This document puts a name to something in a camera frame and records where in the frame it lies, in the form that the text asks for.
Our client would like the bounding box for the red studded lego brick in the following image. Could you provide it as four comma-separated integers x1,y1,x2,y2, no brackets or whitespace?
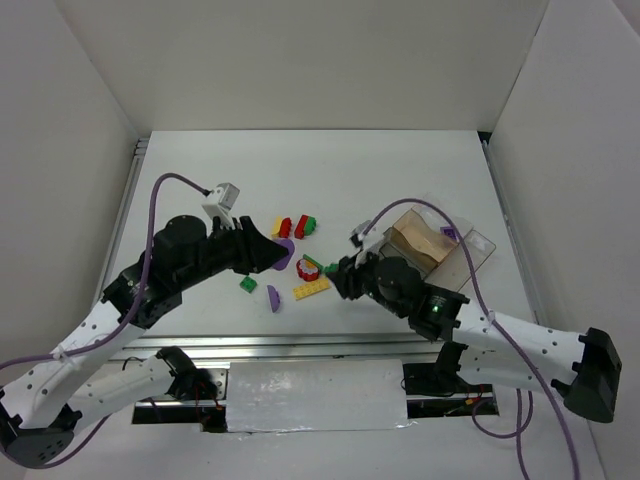
278,217,292,239

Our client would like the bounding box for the red flower lego piece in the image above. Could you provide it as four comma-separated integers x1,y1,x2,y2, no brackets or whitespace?
296,258,321,282

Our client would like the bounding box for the purple arch lego piece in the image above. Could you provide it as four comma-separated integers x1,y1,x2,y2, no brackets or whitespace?
267,285,282,313

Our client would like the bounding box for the red green lego block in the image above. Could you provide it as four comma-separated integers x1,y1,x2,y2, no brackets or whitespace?
294,214,317,239

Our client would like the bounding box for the green square lego brick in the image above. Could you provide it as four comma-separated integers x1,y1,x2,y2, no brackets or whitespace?
239,275,258,294

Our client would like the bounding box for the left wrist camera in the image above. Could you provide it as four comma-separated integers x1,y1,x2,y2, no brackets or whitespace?
202,182,240,224

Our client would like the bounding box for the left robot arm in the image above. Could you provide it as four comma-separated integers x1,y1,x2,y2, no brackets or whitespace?
1,215,288,468

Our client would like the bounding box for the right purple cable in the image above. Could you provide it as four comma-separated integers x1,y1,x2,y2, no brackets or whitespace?
364,198,581,480

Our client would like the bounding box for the yellow long lego plate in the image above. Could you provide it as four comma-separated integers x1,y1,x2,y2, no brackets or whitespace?
292,277,331,301

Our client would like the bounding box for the small purple lego brick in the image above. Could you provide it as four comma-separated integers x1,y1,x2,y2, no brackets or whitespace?
440,226,458,242

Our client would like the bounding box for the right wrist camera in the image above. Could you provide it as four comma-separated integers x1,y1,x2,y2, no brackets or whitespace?
349,222,384,250

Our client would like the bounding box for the purple round lego piece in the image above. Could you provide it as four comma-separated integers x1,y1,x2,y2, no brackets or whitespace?
272,238,295,271

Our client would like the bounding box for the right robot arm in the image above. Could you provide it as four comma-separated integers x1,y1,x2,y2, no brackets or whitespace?
328,253,622,424

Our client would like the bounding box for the yellow small lego brick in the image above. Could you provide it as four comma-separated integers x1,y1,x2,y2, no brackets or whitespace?
272,217,283,239

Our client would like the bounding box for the clear compartment container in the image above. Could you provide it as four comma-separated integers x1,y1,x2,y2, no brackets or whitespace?
379,205,496,291

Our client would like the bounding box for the foil covered panel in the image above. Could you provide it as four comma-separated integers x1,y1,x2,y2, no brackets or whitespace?
226,360,409,433

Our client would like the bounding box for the aluminium frame rail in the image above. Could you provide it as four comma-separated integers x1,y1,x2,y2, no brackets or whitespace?
112,333,442,363

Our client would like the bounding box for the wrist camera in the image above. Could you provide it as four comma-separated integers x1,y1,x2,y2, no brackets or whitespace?
202,182,240,224
349,222,384,250

